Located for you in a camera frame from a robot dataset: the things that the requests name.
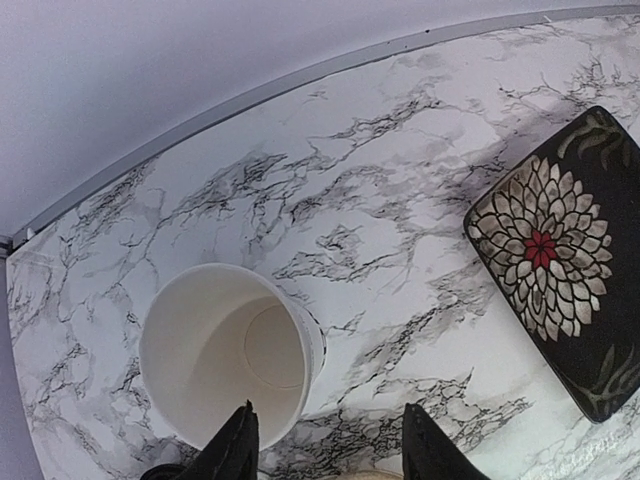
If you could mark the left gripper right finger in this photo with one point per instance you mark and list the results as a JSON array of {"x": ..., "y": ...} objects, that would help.
[{"x": 428, "y": 453}]

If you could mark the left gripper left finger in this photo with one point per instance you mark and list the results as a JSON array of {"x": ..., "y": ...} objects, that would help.
[{"x": 233, "y": 452}]

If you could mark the white paper cup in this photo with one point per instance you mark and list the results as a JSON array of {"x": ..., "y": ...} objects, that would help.
[{"x": 217, "y": 336}]

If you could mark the brown cardboard cup carrier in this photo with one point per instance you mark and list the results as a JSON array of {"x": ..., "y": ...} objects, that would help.
[{"x": 371, "y": 475}]

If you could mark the black floral square plate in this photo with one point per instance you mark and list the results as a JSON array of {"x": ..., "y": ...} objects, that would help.
[{"x": 559, "y": 235}]

